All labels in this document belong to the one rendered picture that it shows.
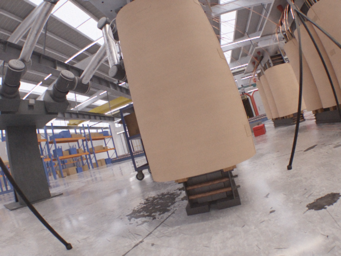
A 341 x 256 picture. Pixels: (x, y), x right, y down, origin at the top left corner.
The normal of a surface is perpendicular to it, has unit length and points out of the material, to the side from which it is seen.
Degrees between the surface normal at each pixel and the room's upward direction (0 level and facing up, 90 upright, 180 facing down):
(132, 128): 90
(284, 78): 90
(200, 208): 90
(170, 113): 90
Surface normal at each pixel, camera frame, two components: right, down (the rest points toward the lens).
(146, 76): -0.31, 0.00
